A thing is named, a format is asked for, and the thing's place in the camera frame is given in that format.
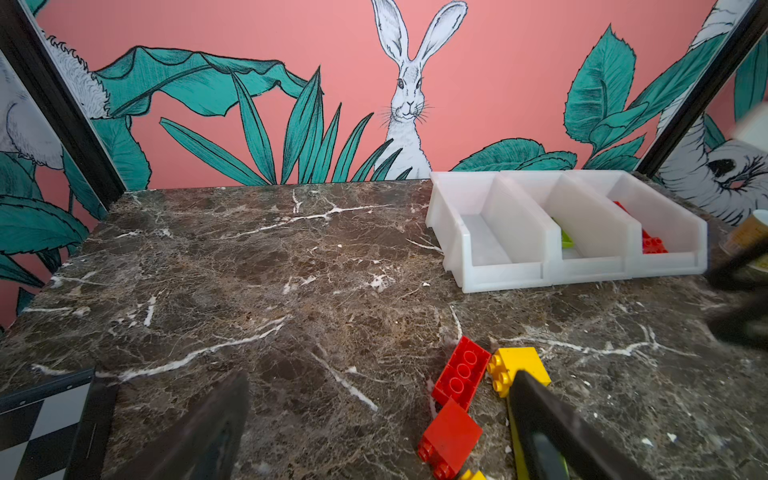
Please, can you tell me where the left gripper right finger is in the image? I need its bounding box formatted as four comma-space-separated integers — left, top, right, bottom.
507, 370, 651, 479

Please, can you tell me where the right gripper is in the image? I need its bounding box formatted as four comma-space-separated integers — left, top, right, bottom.
703, 236, 768, 352

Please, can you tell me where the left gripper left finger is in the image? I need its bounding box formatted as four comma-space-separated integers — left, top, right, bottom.
112, 371, 249, 479

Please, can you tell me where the red arch lego piece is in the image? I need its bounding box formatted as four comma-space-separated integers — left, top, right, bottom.
642, 228, 668, 255

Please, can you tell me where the white three-compartment bin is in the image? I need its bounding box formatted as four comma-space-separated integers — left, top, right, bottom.
426, 170, 709, 293

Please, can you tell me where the yellow lego brick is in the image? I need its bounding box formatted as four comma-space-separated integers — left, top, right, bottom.
459, 470, 487, 480
487, 347, 551, 398

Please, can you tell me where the red lego brick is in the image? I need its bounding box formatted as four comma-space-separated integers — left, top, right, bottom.
431, 336, 491, 412
417, 399, 483, 480

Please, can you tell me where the checkerboard calibration plate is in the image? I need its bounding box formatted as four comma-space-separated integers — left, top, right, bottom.
1, 368, 118, 479

